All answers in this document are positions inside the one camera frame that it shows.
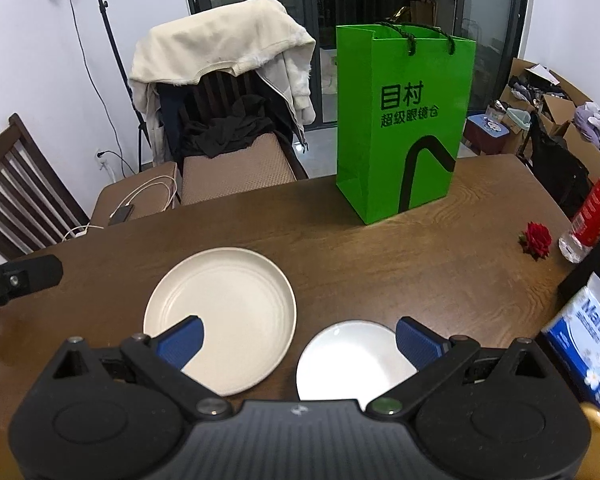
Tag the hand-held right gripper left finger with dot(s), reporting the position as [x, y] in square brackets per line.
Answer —
[182, 342]

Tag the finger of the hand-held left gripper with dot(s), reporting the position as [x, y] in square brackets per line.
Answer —
[35, 272]

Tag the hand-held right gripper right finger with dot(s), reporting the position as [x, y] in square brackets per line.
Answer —
[417, 342]

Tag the cream plate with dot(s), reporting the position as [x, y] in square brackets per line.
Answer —
[230, 310]

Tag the white bowl with dark rim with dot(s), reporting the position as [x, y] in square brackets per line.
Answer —
[350, 360]

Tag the dark wooden dining chair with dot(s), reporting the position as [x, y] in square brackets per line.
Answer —
[240, 170]
[20, 185]

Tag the black phone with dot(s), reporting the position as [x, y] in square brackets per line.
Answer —
[121, 215]

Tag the small red rose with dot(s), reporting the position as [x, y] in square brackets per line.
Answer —
[536, 237]

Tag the blue tissue pack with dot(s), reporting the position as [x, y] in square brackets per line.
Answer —
[580, 340]

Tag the black paper bag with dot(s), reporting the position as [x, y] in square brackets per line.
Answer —
[590, 272]

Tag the plastic bottle with red label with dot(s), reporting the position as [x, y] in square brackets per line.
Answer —
[592, 215]

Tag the dark clothes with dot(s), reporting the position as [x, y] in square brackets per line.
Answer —
[225, 130]

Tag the green paper bag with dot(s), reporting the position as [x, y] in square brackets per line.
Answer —
[405, 125]

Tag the stool with blue top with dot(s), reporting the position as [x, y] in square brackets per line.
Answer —
[487, 132]

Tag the black light stand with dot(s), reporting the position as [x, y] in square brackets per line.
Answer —
[111, 35]

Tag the cardboard box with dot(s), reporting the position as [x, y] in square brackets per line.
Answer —
[555, 105]

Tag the purple clothes pile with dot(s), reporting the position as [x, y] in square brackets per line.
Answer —
[597, 125]

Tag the cream jacket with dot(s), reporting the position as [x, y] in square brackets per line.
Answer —
[215, 40]

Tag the white wall outlet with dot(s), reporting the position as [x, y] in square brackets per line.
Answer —
[102, 160]

